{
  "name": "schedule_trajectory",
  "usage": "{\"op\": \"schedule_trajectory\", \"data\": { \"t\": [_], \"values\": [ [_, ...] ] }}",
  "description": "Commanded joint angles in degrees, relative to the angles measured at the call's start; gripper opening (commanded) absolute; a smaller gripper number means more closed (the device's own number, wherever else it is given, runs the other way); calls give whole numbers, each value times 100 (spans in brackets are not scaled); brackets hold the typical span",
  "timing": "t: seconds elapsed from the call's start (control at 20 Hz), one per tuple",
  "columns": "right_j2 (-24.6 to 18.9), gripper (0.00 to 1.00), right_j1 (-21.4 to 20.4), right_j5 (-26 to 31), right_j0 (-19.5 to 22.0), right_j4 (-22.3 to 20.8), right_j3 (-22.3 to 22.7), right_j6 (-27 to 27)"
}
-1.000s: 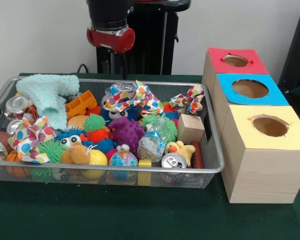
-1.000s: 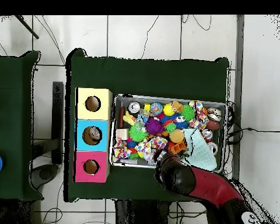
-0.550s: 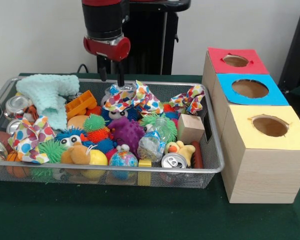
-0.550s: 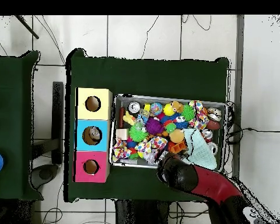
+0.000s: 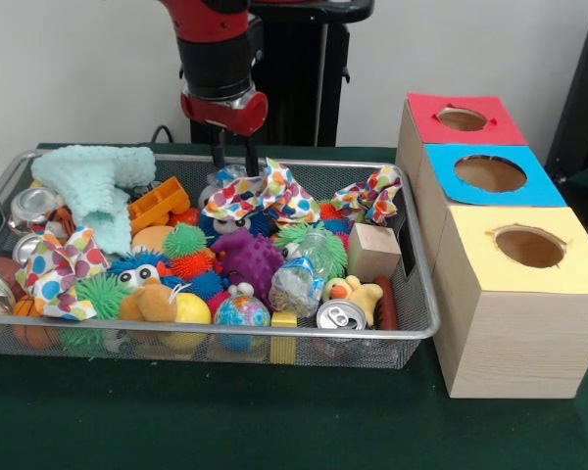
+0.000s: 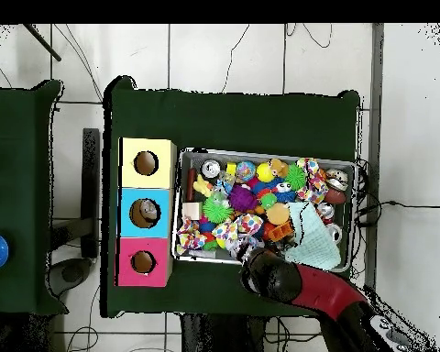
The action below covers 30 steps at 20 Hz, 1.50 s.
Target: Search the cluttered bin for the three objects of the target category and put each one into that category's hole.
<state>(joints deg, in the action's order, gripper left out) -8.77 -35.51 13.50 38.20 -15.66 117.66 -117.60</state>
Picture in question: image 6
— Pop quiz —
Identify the polka-dot colourful cloth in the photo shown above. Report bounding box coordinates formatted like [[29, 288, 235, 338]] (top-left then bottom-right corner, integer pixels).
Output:
[[295, 156, 330, 205], [211, 213, 265, 250]]

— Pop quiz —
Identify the clear plastic bottle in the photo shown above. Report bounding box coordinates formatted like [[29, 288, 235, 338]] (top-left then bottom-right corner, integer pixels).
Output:
[[239, 237, 259, 254], [138, 199, 160, 222]]

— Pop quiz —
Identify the orange plastic block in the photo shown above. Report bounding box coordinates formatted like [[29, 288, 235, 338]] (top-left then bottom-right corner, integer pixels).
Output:
[[262, 220, 295, 243]]

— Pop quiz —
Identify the mint waffle cloth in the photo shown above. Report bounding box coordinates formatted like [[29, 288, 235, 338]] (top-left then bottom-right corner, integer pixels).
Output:
[[284, 200, 343, 272]]

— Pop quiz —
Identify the metal mesh bin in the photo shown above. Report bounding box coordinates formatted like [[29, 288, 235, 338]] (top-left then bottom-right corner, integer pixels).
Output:
[[170, 147, 357, 273]]

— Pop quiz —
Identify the wooden three-hole box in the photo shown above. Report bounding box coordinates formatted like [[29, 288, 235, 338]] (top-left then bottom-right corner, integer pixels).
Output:
[[115, 137, 178, 288]]

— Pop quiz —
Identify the clear bottle with blue label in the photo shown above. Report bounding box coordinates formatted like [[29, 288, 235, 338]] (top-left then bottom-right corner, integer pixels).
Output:
[[212, 170, 237, 201]]

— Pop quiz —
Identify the purple spiky rubber toy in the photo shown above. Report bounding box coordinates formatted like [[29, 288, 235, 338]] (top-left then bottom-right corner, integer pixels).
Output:
[[226, 183, 259, 214]]

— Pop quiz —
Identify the silver drink can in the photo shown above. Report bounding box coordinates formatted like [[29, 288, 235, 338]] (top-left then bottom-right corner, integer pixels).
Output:
[[200, 159, 222, 179]]

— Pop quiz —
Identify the globe print ball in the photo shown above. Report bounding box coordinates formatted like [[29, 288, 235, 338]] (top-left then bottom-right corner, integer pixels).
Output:
[[236, 159, 257, 182]]

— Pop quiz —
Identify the brown teddy bear plush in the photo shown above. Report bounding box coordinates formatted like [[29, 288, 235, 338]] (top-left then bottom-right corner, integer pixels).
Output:
[[267, 158, 291, 180]]

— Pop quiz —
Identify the dark green tablecloth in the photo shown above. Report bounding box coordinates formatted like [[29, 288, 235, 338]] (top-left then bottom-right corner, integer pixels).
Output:
[[100, 75, 361, 319]]

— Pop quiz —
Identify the black upright stand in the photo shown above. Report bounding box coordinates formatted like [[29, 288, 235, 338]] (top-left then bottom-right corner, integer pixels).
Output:
[[81, 127, 101, 259]]

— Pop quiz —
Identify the grey rounded base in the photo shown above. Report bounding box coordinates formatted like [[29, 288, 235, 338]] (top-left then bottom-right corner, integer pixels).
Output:
[[45, 257, 94, 299]]

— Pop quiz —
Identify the black rod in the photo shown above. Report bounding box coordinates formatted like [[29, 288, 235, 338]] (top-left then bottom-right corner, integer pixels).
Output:
[[23, 23, 62, 62]]

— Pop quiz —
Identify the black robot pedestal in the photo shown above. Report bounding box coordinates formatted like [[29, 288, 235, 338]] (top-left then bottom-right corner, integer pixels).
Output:
[[179, 313, 269, 352]]

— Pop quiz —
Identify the black cable with plug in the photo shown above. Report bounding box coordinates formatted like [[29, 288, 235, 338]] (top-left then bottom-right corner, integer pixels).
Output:
[[355, 199, 440, 226]]

